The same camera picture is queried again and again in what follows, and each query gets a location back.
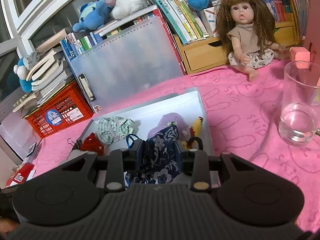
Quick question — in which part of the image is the black hair tie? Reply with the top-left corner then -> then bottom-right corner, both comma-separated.
186,135 -> 203,152

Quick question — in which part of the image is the yellow red crochet snake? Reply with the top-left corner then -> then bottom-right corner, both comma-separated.
182,116 -> 203,150

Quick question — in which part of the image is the purple plush toy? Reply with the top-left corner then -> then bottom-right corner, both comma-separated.
147,113 -> 190,140

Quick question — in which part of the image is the green checked scrunchie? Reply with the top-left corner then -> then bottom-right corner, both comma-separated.
95,116 -> 136,145

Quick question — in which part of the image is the red crochet scrunchie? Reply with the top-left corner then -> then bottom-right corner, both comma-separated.
80,133 -> 104,156

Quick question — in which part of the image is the blue floral fabric pouch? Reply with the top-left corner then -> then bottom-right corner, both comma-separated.
125,125 -> 182,186

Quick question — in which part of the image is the person left hand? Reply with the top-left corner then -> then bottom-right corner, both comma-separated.
0,218 -> 20,233

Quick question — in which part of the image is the black binder clip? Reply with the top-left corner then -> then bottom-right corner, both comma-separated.
67,138 -> 82,151

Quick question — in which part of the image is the grey cardboard box tray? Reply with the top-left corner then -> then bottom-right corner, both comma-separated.
67,87 -> 215,188

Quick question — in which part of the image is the red plastic basket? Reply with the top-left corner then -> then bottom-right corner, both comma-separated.
24,81 -> 93,138

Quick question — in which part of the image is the red small box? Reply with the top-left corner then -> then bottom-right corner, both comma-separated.
5,163 -> 34,188

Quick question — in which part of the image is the translucent clipboard folder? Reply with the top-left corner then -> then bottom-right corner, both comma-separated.
71,15 -> 183,113

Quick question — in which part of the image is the wooden desk drawer organizer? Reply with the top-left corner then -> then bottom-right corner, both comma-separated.
173,12 -> 301,75

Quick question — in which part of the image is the clear glass cup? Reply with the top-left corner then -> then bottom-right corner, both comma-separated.
278,61 -> 319,147

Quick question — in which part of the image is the stack of books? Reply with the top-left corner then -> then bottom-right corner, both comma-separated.
12,27 -> 73,112

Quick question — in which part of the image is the blue doraemon plush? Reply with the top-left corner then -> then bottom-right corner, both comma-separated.
13,52 -> 40,93

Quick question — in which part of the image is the long haired baby doll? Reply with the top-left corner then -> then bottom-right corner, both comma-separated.
216,0 -> 289,81

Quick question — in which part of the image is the blue stitch plush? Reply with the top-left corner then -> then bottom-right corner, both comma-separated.
72,0 -> 110,33

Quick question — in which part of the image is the row of upright books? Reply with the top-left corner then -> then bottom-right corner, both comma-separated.
61,0 -> 311,61

